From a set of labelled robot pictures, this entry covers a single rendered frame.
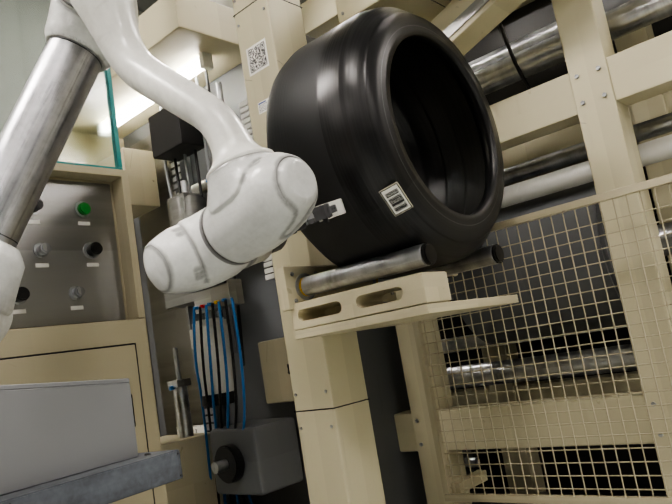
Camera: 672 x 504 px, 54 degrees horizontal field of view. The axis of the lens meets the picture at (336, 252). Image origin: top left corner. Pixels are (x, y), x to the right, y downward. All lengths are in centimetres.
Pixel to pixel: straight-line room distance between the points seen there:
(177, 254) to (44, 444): 29
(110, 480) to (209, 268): 30
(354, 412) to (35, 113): 93
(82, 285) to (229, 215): 80
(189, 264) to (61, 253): 72
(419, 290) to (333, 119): 36
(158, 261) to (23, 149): 38
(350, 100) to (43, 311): 82
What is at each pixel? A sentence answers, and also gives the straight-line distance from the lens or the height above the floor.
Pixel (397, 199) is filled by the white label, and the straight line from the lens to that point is 124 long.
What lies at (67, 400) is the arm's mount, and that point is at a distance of 92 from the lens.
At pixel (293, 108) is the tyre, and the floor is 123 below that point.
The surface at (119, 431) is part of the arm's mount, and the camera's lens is 97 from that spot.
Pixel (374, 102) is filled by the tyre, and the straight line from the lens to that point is 126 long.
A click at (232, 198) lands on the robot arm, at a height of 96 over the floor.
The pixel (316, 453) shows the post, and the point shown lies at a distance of 161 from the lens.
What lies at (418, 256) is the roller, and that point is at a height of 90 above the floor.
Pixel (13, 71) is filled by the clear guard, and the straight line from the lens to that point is 172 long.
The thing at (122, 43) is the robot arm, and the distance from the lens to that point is 113.
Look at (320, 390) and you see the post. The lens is 157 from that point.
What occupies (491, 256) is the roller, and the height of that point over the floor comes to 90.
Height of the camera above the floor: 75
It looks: 8 degrees up
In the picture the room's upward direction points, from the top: 10 degrees counter-clockwise
